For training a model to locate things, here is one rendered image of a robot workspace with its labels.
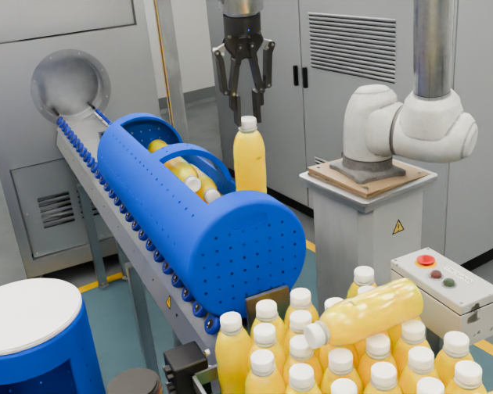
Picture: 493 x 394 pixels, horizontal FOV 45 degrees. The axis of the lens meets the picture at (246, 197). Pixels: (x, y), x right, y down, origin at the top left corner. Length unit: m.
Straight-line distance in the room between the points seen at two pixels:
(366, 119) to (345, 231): 0.36
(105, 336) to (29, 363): 1.78
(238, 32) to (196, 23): 5.74
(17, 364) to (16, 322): 0.10
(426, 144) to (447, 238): 1.41
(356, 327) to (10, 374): 0.70
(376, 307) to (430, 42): 0.86
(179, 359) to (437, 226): 2.10
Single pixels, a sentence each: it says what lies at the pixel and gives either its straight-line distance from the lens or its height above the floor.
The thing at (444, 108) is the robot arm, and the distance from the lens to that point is 1.72.
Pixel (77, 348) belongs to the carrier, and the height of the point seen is 0.96.
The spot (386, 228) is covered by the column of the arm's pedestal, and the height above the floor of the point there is 0.87.
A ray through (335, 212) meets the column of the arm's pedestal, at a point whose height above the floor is 0.91.
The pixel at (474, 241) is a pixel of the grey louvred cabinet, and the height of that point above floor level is 0.18.
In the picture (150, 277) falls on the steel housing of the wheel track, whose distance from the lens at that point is 1.72.
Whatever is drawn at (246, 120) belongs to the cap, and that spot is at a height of 1.37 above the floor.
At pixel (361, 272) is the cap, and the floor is 1.11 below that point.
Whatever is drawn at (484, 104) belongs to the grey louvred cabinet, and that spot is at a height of 0.92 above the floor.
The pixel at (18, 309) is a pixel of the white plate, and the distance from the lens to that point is 1.41.
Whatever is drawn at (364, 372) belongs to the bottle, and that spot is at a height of 1.06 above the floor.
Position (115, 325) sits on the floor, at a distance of 3.13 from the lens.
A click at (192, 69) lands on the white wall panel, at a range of 6.97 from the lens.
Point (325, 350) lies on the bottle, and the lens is 1.07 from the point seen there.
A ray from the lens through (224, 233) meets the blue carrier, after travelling 1.23.
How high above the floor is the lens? 1.74
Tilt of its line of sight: 24 degrees down
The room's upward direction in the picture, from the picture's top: 5 degrees counter-clockwise
